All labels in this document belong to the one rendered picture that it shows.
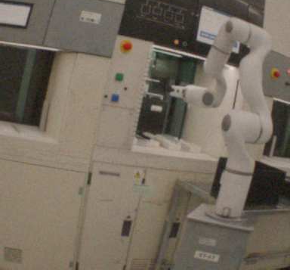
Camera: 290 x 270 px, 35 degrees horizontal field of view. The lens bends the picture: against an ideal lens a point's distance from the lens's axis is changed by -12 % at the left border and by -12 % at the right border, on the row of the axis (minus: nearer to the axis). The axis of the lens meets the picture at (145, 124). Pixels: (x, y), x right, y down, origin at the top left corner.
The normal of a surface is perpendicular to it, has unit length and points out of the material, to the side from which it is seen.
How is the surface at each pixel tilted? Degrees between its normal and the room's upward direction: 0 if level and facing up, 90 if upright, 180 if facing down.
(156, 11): 90
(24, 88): 90
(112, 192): 90
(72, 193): 90
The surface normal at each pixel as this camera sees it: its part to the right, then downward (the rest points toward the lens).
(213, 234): -0.33, 0.02
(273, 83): 0.43, 0.17
